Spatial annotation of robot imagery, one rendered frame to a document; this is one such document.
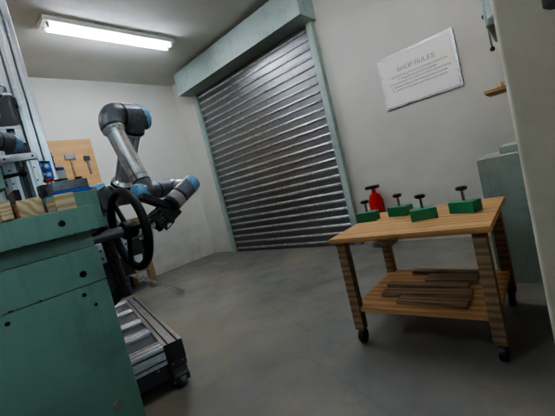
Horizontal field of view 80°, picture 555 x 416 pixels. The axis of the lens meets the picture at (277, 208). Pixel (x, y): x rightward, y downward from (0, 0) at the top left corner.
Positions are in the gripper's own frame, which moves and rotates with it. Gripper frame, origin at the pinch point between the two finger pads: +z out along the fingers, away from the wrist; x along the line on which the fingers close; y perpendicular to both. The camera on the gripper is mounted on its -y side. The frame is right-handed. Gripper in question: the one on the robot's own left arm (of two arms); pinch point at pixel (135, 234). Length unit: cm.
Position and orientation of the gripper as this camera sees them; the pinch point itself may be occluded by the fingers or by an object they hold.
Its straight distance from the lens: 135.6
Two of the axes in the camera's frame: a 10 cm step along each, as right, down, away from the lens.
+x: -7.2, 1.2, 6.9
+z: -4.5, 6.7, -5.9
